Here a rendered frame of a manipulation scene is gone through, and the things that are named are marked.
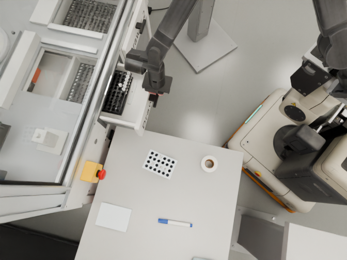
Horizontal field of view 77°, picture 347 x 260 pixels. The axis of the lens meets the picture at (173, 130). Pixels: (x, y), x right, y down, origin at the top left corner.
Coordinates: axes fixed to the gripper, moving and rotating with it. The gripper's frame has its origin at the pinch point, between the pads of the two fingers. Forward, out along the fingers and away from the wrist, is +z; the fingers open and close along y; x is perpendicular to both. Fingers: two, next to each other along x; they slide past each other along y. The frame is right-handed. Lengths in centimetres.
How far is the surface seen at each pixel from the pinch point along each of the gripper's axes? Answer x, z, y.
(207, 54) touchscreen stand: -85, 84, -20
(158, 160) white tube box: 24.8, 13.4, -5.3
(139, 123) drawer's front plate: 14.8, -2.8, 3.7
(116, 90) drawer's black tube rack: 2.5, -0.1, 16.6
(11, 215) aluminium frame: 49, -28, 20
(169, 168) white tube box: 27.2, 10.4, -10.8
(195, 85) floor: -55, 88, -15
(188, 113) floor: -28, 89, -14
